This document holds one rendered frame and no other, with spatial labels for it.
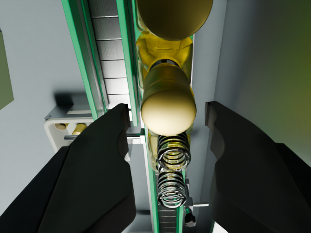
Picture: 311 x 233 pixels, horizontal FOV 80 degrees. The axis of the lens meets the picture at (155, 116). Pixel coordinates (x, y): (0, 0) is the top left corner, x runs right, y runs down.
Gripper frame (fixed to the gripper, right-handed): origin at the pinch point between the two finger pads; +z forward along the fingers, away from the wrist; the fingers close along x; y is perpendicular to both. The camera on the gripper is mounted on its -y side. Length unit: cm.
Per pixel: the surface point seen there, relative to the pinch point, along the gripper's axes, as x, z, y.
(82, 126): -25, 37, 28
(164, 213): 0, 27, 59
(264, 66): 12.3, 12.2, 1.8
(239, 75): 15.3, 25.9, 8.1
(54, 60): -29, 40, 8
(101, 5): -10.5, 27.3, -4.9
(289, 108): 12.3, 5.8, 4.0
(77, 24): -12.5, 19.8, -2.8
